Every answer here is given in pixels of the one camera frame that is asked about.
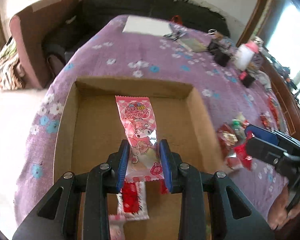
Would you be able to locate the pink cartoon snack packet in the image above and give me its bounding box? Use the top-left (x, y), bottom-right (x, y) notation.
top-left (115, 95), bottom-right (164, 183)

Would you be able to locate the red portrait candy packet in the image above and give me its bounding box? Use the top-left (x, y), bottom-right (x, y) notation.
top-left (234, 142), bottom-right (253, 171)

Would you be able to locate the person's right hand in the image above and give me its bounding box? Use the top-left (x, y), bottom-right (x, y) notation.
top-left (267, 185), bottom-right (300, 230)

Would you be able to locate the small red candy packet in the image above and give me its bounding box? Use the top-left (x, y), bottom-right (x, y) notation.
top-left (260, 113), bottom-right (272, 131)

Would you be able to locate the red plastic wrapper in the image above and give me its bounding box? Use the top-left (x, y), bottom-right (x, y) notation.
top-left (268, 96), bottom-right (281, 129)

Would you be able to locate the long red candy packet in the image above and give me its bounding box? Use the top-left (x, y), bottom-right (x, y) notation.
top-left (160, 180), bottom-right (169, 194)

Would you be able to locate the green white snack packet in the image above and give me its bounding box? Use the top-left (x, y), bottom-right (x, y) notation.
top-left (231, 112), bottom-right (250, 140)

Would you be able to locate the red gold-lettered snack packet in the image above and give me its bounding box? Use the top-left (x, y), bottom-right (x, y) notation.
top-left (216, 123), bottom-right (238, 159)

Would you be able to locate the cardboard tray box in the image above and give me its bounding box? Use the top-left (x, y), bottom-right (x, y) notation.
top-left (52, 75), bottom-right (223, 240)

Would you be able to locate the white red snack packet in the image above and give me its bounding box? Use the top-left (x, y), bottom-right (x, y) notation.
top-left (117, 181), bottom-right (149, 221)
top-left (225, 152), bottom-right (243, 170)

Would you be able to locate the purple floral tablecloth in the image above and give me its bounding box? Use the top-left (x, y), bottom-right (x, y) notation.
top-left (13, 14), bottom-right (291, 228)

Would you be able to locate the white crumpled cloth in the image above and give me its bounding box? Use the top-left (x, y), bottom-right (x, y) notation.
top-left (255, 70), bottom-right (271, 90)

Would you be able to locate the pink sleeved water bottle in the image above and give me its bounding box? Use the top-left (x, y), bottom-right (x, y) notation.
top-left (234, 40), bottom-right (259, 71)

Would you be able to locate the black cup with figurine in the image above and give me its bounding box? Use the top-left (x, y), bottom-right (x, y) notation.
top-left (207, 39), bottom-right (231, 67)

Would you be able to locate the small olive notebook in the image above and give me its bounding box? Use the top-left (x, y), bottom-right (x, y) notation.
top-left (178, 38), bottom-right (207, 53)

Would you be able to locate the black marker pen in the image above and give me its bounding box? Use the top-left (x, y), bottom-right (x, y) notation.
top-left (164, 31), bottom-right (186, 41)

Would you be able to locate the white paper sheet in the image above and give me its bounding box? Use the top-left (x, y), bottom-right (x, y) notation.
top-left (122, 15), bottom-right (173, 37)

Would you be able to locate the small red plastic bag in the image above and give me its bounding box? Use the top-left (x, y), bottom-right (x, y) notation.
top-left (170, 15), bottom-right (183, 25)

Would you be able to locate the patterned blanket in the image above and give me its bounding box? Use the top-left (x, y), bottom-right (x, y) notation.
top-left (0, 37), bottom-right (24, 90)

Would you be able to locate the black leather sofa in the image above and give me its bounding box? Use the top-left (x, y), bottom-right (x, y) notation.
top-left (42, 0), bottom-right (230, 64)

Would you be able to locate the maroon armchair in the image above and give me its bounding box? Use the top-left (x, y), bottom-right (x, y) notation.
top-left (10, 0), bottom-right (79, 89)

